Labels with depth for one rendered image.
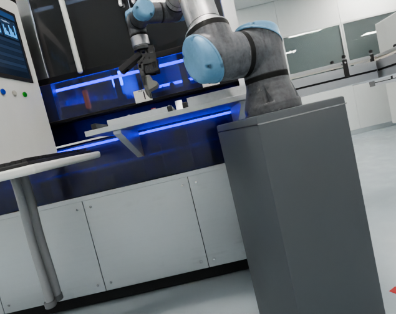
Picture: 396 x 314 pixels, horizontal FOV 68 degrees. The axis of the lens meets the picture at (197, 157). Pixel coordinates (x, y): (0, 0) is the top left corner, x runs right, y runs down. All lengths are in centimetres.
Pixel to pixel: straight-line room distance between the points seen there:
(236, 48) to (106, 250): 124
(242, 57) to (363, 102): 630
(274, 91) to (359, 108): 619
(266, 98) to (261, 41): 14
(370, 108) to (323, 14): 211
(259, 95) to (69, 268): 135
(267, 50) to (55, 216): 131
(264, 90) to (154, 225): 100
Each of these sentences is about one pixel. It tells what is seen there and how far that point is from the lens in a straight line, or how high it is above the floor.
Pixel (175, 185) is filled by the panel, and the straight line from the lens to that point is 151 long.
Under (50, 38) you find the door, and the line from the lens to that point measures 172.
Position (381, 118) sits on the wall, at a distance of 716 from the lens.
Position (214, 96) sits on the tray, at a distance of 112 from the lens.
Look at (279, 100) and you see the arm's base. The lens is 77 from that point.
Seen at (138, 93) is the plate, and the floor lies 103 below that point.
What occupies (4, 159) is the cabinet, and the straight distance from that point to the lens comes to 130.
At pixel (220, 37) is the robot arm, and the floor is 98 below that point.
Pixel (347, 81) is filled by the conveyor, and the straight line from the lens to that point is 180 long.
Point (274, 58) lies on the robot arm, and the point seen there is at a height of 92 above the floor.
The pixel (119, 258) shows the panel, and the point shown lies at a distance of 167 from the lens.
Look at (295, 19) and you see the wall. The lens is 677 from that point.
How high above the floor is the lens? 78
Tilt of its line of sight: 5 degrees down
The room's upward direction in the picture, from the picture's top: 13 degrees counter-clockwise
